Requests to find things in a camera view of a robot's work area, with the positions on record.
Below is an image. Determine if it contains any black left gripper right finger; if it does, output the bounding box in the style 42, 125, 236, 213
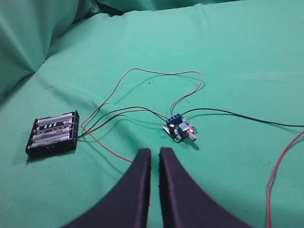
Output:
160, 147, 249, 228

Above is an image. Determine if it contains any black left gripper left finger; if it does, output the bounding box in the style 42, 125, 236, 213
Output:
64, 148, 151, 228

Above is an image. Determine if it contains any blue motor controller board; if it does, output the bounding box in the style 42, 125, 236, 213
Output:
163, 114, 197, 143

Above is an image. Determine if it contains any silver AA battery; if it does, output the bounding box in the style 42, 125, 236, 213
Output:
28, 138, 67, 149
33, 131, 69, 142
37, 113, 72, 126

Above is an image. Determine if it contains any black striped AA battery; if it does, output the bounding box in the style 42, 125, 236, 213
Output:
35, 122, 72, 134

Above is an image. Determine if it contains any black battery holder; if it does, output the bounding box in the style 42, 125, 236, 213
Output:
26, 110, 80, 159

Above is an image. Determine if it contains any green backdrop cloth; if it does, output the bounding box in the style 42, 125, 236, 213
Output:
0, 0, 304, 100

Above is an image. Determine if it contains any thin black battery wire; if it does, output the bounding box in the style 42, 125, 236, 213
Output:
75, 106, 171, 140

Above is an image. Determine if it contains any thin red battery wire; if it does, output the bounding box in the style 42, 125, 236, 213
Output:
81, 68, 205, 163

